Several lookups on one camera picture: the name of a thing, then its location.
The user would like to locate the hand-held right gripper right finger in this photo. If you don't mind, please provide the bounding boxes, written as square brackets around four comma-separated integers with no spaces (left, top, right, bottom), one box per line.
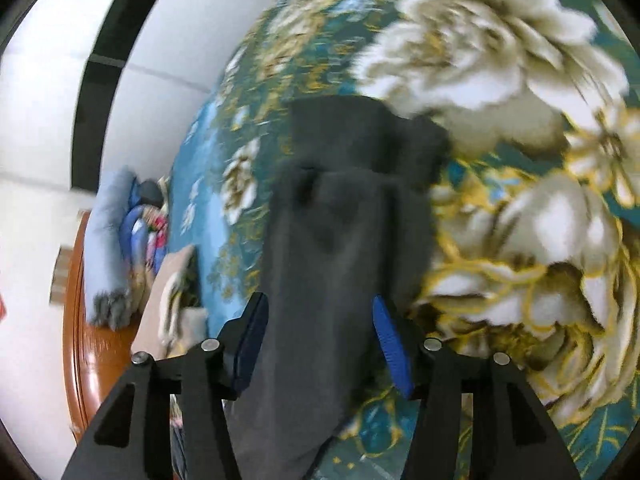
[372,296,581,480]

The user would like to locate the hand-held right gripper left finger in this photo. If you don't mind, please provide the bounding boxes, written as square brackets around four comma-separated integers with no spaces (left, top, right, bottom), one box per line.
[62,292,271,480]

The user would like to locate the dark grey sweatpants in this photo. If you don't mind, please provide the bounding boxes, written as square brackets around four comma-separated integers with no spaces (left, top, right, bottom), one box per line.
[225,95,451,480]

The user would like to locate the floral printed quilt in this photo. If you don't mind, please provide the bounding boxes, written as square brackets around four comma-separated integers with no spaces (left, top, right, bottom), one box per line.
[120,205,169,283]

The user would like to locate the wooden headboard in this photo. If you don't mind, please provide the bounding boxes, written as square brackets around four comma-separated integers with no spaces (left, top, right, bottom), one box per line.
[62,210,151,443]

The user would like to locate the dark pillow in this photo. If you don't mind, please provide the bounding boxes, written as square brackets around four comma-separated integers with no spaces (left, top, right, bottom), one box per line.
[137,180,164,208]

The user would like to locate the beige box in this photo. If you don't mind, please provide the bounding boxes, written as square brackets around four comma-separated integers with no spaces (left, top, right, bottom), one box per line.
[50,245,74,306]

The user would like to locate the teal floral blanket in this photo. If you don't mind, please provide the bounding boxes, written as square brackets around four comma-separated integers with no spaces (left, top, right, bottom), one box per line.
[167,0,640,480]

